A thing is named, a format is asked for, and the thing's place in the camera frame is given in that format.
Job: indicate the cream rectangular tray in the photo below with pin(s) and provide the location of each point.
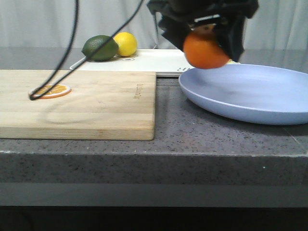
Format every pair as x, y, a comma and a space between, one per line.
164, 62

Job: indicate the light blue plate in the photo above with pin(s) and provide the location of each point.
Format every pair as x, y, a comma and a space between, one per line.
249, 93

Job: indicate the yellow lemon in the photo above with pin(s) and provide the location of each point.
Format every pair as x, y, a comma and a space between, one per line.
127, 44

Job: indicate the orange slice coaster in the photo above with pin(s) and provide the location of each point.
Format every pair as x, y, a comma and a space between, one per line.
50, 91

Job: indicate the orange fruit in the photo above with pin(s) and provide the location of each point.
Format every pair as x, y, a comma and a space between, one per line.
203, 51

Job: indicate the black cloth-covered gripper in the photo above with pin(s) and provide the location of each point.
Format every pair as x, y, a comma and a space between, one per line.
228, 16

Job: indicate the yellow item on tray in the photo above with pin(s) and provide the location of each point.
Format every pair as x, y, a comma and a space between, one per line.
230, 61

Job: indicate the wooden cutting board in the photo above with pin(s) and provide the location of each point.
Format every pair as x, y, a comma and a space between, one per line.
102, 105

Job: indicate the green lime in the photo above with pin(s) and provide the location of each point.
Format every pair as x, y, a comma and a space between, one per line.
100, 48

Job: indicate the grey curtain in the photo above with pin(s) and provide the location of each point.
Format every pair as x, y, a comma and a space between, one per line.
277, 24

